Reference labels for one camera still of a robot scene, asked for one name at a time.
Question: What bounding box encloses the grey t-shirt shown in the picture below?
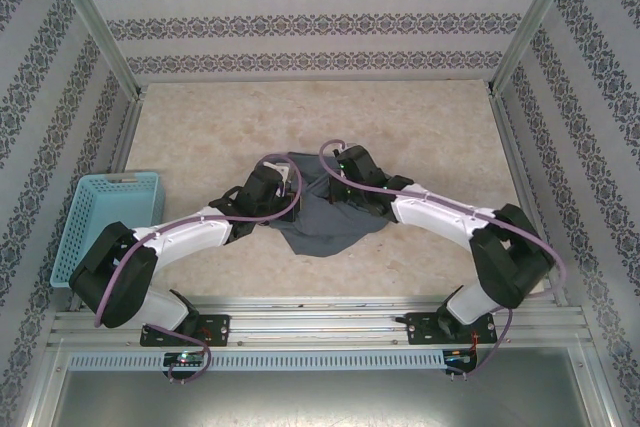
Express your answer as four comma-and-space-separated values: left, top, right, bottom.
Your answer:
259, 149, 389, 258

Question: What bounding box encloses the light blue plastic basket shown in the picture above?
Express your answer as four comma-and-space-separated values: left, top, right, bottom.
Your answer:
51, 170, 167, 289

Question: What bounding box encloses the steel sheet panel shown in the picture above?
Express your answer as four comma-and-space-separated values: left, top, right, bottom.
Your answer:
29, 346, 616, 427

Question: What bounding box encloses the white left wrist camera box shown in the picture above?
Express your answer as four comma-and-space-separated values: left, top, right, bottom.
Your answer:
263, 160, 292, 186

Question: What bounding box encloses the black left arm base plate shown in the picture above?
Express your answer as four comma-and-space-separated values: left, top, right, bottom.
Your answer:
139, 314, 231, 348

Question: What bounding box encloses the aluminium mounting rail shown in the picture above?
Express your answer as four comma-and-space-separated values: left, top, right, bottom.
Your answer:
49, 296, 586, 348

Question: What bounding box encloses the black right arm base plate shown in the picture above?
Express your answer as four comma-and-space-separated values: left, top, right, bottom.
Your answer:
407, 311, 499, 346

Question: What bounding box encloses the slotted grey cable duct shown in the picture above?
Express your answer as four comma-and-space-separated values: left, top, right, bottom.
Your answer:
68, 350, 445, 371

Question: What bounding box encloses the aluminium frame post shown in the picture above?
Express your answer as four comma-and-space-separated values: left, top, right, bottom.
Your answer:
489, 0, 586, 98
44, 0, 146, 101

